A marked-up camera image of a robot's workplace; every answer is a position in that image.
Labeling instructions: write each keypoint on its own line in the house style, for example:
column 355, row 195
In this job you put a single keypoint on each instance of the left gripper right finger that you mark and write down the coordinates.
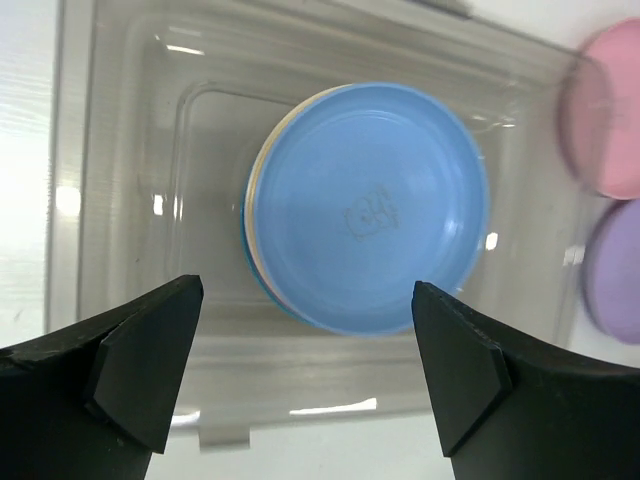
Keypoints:
column 510, row 406

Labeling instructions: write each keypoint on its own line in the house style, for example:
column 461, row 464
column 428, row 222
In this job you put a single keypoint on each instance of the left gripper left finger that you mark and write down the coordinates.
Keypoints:
column 95, row 400

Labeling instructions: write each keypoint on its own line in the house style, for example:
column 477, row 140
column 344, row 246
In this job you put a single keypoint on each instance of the purple plastic plate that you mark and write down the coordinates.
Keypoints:
column 610, row 273

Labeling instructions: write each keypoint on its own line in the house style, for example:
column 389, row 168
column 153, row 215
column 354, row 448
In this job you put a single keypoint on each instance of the orange plastic plate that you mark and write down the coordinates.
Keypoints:
column 284, row 122

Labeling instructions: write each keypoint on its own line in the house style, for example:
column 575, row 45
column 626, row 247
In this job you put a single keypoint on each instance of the blue plastic plate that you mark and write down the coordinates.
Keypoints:
column 370, row 189

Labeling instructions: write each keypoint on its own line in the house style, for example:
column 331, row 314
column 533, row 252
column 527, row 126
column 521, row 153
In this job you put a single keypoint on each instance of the pink plastic plate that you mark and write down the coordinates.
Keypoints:
column 598, row 112

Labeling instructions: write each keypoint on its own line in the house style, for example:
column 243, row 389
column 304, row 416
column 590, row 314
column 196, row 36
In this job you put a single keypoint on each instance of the white watermelon pattern plate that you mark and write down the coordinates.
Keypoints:
column 255, row 273

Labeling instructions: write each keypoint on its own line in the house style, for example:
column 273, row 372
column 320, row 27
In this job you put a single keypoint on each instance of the cream plastic plate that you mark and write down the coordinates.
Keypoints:
column 247, row 216

